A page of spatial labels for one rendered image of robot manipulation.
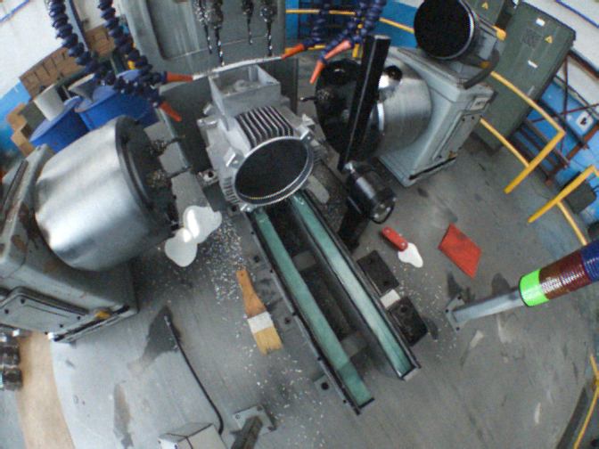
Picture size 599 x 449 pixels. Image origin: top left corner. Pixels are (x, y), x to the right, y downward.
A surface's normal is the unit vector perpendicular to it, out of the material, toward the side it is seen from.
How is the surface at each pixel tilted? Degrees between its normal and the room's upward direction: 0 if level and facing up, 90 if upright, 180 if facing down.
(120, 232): 77
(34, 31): 90
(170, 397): 0
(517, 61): 90
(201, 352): 0
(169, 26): 90
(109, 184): 47
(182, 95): 90
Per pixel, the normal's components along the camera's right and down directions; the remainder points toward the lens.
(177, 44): 0.47, 0.77
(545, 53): -0.88, 0.40
